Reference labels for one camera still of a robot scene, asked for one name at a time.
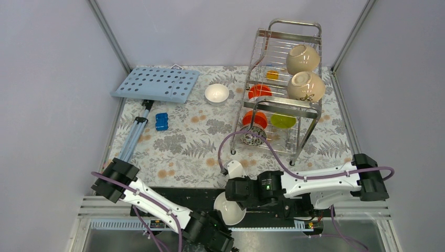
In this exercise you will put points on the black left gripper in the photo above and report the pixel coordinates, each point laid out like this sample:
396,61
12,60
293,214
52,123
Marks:
216,215

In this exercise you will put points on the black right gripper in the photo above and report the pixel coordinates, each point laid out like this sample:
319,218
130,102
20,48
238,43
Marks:
244,205

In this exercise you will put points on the white bowl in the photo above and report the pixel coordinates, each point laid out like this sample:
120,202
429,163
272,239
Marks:
231,212
216,94

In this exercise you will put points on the white bowl front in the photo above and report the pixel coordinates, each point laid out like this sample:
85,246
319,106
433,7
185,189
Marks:
216,94

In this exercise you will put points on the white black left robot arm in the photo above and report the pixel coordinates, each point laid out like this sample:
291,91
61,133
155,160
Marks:
120,182

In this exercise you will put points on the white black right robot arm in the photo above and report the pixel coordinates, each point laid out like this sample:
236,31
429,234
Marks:
359,178

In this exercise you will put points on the stainless steel dish rack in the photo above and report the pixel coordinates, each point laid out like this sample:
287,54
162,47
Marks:
270,50

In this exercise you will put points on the leopard pattern bowl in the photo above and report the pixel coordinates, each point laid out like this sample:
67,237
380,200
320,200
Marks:
253,140

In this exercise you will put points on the orange bowl lower front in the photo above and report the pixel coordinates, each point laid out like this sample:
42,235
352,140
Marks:
259,119

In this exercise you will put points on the orange bowl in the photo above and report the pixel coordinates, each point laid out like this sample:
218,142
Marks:
259,119
258,91

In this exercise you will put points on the floral table mat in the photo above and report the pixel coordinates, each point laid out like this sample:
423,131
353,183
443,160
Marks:
186,154

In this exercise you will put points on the lime green bowl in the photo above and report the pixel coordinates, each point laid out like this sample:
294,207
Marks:
282,121

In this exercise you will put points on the orange bowl lower rear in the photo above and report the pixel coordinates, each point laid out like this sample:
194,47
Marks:
258,91

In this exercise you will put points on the blue toy block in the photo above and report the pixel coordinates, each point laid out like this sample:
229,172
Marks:
161,121

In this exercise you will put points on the small yellow cup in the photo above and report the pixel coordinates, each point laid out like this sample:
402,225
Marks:
272,75

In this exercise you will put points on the beige bowl with flower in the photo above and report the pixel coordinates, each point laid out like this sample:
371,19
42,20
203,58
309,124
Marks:
306,86

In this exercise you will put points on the blue perforated tray stand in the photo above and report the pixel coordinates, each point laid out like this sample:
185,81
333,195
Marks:
152,84

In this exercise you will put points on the beige bowl rear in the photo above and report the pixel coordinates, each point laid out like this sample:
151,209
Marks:
302,58

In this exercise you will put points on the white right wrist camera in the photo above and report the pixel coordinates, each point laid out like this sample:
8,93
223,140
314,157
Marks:
236,168

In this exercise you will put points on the white slotted cable duct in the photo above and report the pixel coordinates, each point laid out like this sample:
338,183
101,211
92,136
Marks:
249,223

